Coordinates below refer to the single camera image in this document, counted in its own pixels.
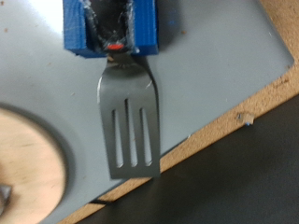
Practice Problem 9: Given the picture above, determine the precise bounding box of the metal spatula with blue block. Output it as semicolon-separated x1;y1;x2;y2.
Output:
64;0;162;181

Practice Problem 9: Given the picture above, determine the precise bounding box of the silver toaster oven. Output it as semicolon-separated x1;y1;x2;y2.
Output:
0;0;295;224

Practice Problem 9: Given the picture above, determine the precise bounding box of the round wooden board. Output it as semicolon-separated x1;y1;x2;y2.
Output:
0;106;68;224

